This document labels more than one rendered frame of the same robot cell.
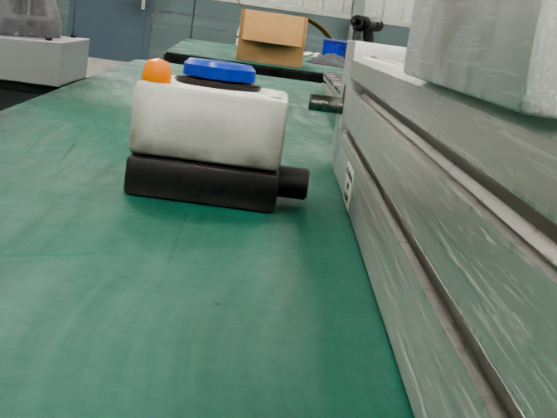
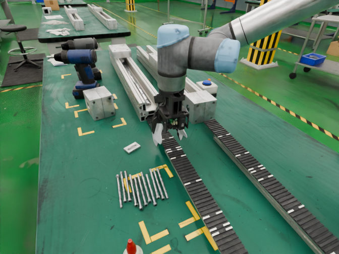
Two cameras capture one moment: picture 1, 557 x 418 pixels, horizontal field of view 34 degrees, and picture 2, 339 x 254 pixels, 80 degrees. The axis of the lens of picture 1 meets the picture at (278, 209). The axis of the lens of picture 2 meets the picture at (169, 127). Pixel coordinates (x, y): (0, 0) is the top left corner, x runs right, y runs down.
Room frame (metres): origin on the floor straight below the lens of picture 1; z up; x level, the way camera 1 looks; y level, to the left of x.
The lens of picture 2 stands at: (1.31, -0.47, 1.25)
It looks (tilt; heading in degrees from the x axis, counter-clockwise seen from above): 36 degrees down; 158
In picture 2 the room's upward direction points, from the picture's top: 1 degrees clockwise
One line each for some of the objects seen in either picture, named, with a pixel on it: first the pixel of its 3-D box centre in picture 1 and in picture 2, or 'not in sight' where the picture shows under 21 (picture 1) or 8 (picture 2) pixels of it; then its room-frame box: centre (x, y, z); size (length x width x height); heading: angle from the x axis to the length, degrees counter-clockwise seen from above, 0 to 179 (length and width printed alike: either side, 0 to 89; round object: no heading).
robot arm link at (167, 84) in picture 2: not in sight; (172, 80); (0.83, -0.27, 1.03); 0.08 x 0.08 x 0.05
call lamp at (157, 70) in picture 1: (157, 69); not in sight; (0.48, 0.07, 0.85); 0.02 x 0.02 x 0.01
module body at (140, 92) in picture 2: not in sight; (129, 74); (0.24, -0.28, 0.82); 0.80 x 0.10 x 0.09; 1
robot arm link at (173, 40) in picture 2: not in sight; (173, 50); (0.84, -0.27, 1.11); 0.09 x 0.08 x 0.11; 53
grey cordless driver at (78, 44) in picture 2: not in sight; (80, 60); (0.13, -0.52, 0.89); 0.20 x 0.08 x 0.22; 97
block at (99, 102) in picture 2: not in sight; (102, 102); (0.51, -0.46, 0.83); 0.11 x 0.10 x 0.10; 102
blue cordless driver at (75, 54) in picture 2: not in sight; (76, 74); (0.32, -0.54, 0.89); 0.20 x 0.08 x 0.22; 77
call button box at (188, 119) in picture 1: (226, 138); (204, 89); (0.51, 0.03, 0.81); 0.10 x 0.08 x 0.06; 91
